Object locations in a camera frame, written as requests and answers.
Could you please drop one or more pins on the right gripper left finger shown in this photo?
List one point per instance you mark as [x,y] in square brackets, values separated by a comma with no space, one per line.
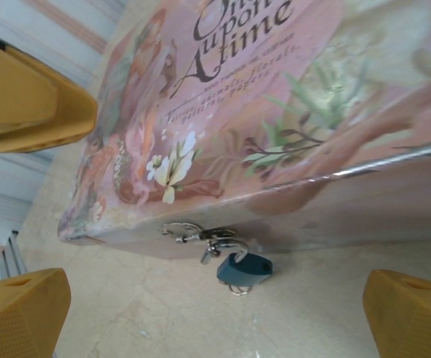
[18,317]

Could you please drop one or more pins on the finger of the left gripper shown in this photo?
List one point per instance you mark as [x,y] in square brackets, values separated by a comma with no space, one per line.
[25,97]

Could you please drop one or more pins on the aluminium mounting rail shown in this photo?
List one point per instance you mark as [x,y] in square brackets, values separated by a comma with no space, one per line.
[14,253]

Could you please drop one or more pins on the small blue padlock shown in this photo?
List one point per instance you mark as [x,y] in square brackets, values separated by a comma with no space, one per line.
[241,268]

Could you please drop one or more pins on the silver box hasp latch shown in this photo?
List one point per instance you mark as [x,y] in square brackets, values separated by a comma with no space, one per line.
[180,228]

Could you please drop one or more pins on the pink illustrated tin box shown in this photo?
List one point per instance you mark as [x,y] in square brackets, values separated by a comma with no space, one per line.
[238,112]

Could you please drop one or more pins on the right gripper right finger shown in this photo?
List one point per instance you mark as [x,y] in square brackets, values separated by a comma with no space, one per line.
[413,320]

